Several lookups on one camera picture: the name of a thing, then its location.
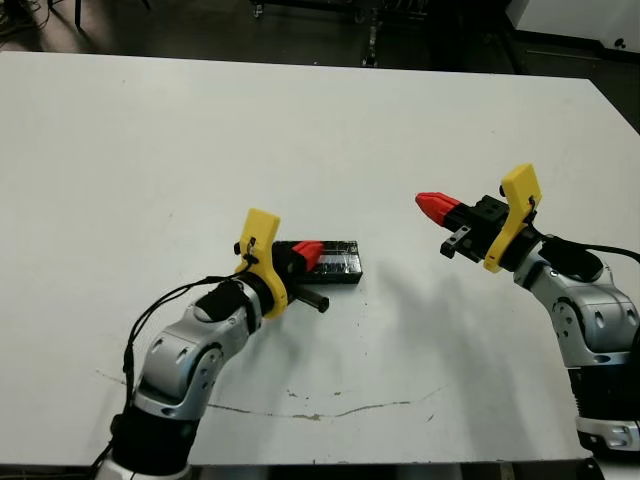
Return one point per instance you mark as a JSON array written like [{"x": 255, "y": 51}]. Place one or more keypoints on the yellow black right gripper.
[{"x": 522, "y": 197}]

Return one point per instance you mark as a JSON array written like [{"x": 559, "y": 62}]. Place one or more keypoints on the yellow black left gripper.
[{"x": 262, "y": 235}]

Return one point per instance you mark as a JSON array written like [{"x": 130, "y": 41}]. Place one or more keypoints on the black box lid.
[{"x": 342, "y": 260}]

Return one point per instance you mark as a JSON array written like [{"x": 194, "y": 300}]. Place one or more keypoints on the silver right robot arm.
[{"x": 595, "y": 310}]

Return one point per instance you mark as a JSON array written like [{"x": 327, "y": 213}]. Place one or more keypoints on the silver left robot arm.
[{"x": 185, "y": 345}]

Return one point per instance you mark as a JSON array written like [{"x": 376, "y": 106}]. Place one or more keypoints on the black box base white lining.
[{"x": 340, "y": 280}]

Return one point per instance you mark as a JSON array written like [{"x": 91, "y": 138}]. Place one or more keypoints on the white cabinet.
[{"x": 575, "y": 17}]

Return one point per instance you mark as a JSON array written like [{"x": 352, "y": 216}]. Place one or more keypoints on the metal stand post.
[{"x": 370, "y": 47}]

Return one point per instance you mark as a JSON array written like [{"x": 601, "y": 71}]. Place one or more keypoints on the black wheeled cart frame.
[{"x": 258, "y": 12}]

